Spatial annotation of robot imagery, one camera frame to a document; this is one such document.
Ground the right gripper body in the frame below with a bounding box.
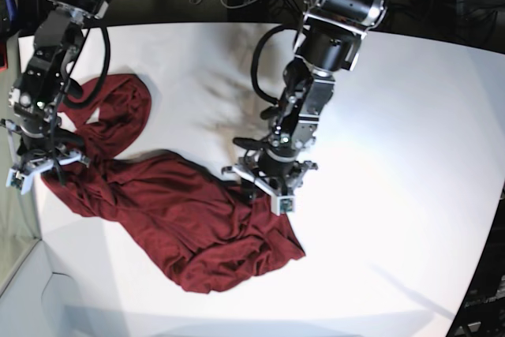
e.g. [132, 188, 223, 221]
[1, 118, 91, 179]

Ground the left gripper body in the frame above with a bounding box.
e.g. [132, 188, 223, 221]
[221, 149, 318, 197]

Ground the dark red t-shirt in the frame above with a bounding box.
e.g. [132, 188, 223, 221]
[43, 73, 305, 294]

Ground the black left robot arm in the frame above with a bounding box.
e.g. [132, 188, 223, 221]
[223, 0, 387, 215]

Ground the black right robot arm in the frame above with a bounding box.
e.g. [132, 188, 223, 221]
[1, 0, 110, 194]

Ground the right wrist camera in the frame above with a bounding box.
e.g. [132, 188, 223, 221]
[6, 168, 34, 195]

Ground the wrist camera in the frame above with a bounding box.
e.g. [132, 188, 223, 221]
[6, 168, 34, 195]
[271, 195, 295, 216]

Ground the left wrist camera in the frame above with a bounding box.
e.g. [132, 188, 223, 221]
[271, 195, 295, 216]

